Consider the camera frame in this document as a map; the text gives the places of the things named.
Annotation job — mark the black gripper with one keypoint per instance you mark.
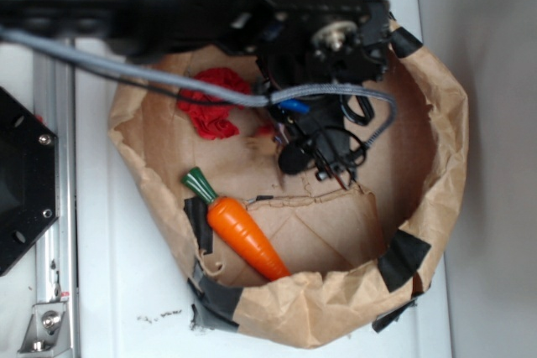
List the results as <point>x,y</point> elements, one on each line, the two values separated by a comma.
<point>311,135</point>

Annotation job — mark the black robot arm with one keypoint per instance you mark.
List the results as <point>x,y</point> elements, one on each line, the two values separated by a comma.
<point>314,56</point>

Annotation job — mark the red crumpled paper ball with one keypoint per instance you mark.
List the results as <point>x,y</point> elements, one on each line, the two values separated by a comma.
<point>208,114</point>

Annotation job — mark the orange toy carrot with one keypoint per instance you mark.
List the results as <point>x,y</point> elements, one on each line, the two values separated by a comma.
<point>232,223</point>

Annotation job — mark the brown paper bag bin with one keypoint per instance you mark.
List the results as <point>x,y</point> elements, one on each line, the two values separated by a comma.
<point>354,254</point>

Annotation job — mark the white tray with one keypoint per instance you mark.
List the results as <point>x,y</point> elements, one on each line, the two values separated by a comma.
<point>133,299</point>

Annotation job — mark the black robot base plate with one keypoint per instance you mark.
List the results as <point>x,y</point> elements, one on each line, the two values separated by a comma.
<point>28,180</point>

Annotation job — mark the aluminium rail frame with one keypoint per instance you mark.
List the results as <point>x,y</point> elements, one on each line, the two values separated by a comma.
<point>53,329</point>

